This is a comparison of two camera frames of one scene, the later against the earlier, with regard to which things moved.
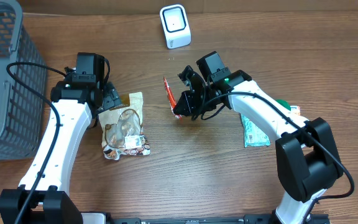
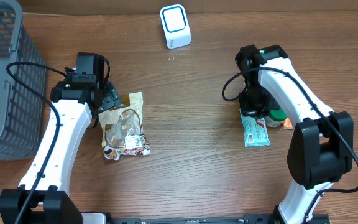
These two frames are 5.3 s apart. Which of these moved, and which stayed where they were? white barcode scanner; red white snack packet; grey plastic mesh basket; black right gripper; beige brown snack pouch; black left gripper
Moved: black right gripper; red white snack packet
Stayed: white barcode scanner; beige brown snack pouch; grey plastic mesh basket; black left gripper
